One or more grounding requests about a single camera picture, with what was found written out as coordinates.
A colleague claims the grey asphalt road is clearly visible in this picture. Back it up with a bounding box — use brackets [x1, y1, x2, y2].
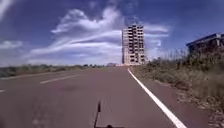
[0, 65, 214, 128]

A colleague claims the tall unfinished concrete building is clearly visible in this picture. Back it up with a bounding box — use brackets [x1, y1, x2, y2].
[121, 23, 147, 66]

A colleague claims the white solid edge line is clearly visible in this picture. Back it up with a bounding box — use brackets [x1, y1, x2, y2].
[127, 67, 188, 128]

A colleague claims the robot's own part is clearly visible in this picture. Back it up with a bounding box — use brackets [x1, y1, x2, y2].
[93, 101, 125, 128]

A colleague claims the white dashed lane line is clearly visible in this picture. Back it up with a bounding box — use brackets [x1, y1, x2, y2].
[0, 73, 81, 94]

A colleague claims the scrub strip across road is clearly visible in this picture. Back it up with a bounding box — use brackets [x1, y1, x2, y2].
[0, 63, 106, 79]

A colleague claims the dry grass and scrub verge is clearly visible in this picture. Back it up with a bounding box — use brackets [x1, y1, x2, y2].
[130, 46, 224, 128]

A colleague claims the low dark building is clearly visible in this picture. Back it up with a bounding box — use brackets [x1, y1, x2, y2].
[185, 32, 224, 54]

